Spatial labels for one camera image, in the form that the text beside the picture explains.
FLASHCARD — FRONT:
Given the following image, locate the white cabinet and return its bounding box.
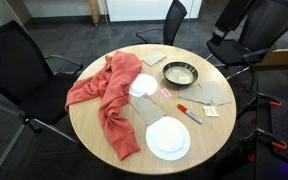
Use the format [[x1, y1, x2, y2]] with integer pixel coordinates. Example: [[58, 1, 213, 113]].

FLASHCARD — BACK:
[[105, 0, 204, 23]]

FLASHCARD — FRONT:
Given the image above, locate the black chair with chrome base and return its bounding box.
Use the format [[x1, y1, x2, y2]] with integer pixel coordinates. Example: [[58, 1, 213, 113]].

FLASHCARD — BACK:
[[205, 0, 288, 93]]

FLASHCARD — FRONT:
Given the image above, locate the dark rimmed cream bowl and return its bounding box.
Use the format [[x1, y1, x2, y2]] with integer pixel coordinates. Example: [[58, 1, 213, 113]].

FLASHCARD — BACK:
[[162, 61, 199, 86]]

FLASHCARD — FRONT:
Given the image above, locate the small white plate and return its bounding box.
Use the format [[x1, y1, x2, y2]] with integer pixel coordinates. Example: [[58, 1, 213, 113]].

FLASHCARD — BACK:
[[128, 73, 159, 98]]

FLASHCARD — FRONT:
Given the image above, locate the pink sachet packet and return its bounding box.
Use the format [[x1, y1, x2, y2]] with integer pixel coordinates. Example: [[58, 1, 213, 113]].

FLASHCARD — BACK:
[[160, 87, 173, 99]]

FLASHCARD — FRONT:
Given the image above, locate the slim black office chair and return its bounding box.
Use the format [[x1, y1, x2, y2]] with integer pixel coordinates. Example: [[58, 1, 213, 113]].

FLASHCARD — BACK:
[[135, 0, 188, 47]]

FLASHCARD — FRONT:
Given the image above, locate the long grey napkin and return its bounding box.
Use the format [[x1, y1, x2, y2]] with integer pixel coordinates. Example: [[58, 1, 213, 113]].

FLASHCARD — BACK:
[[130, 93, 167, 127]]

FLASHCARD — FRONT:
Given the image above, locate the light wooden panel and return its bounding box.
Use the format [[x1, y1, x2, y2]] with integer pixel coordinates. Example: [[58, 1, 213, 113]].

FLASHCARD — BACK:
[[254, 47, 288, 68]]

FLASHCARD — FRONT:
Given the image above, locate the orange handled clamp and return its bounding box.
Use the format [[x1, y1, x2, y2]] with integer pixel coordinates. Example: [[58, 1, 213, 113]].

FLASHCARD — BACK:
[[256, 92, 283, 108], [256, 127, 288, 151]]

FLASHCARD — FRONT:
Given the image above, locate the black robot mounting stand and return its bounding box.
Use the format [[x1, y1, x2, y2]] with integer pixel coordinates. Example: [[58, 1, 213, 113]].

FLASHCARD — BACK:
[[213, 94, 288, 180]]

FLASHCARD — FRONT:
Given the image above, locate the large white plate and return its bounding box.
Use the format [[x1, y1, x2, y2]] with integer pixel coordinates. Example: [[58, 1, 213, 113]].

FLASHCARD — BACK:
[[145, 116, 192, 162]]

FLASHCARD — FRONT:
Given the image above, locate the light wooden post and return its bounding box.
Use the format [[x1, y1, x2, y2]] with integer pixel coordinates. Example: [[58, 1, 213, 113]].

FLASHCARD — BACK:
[[87, 0, 102, 27]]

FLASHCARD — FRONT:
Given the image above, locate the red capped grey marker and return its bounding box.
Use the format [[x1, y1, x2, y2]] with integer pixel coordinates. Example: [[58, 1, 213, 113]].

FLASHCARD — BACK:
[[176, 103, 204, 125]]

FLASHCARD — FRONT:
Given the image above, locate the small square grey napkin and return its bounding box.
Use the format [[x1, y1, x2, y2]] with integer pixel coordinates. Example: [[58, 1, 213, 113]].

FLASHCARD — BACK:
[[141, 51, 168, 67]]

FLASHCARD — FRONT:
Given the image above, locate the pale yellow sachet packet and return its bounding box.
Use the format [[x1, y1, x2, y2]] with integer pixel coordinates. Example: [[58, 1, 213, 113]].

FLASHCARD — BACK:
[[202, 105, 220, 118]]

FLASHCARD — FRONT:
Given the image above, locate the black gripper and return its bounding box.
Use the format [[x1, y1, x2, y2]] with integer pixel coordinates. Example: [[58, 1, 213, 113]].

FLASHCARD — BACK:
[[210, 0, 254, 47]]

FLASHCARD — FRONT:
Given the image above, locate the large black mesh office chair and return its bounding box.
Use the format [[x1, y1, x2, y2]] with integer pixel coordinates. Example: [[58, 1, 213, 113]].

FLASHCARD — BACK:
[[0, 19, 85, 145]]

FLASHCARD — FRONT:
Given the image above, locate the salmon red cloth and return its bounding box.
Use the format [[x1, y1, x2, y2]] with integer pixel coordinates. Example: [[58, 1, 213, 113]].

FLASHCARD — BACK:
[[64, 50, 144, 162]]

